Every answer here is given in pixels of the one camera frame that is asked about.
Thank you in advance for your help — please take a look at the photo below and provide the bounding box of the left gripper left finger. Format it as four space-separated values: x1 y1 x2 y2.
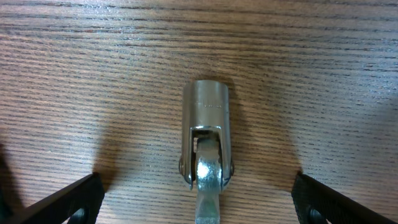
1 172 105 224

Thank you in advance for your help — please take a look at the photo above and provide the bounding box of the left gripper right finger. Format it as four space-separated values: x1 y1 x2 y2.
291 172 397 224

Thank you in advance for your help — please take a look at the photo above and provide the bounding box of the small silver wrench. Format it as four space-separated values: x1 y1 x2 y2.
178 80 234 223

